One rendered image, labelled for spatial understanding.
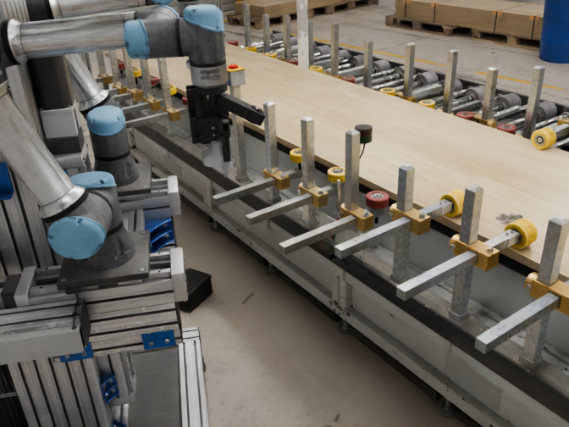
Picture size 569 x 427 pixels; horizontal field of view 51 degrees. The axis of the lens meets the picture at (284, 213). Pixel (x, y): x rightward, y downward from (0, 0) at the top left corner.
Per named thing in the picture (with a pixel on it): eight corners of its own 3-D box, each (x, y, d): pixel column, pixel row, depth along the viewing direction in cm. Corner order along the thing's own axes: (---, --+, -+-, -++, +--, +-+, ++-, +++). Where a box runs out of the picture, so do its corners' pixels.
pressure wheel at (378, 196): (375, 230, 209) (377, 202, 204) (360, 221, 215) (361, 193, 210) (392, 223, 213) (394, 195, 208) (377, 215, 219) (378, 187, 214)
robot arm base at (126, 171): (91, 190, 192) (85, 162, 187) (96, 171, 205) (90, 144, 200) (139, 184, 194) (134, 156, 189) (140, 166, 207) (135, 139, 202)
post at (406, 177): (398, 298, 200) (406, 168, 177) (391, 293, 203) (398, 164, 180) (406, 294, 202) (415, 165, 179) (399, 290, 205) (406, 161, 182)
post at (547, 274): (530, 375, 162) (562, 222, 139) (519, 368, 165) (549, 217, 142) (538, 369, 164) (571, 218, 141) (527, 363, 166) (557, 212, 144)
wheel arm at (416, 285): (405, 302, 151) (406, 291, 149) (394, 295, 154) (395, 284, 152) (526, 238, 176) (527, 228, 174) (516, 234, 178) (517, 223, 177)
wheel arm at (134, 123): (119, 132, 303) (118, 124, 301) (117, 130, 305) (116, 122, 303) (196, 113, 324) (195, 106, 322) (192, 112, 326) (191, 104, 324)
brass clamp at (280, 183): (278, 191, 242) (278, 180, 240) (261, 180, 252) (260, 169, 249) (291, 186, 245) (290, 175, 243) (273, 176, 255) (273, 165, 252)
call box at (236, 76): (231, 89, 248) (229, 70, 244) (223, 85, 253) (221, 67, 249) (245, 85, 251) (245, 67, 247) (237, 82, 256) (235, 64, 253)
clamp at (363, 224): (362, 232, 204) (363, 219, 202) (337, 217, 214) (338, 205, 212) (374, 226, 207) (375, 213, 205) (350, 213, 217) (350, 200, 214)
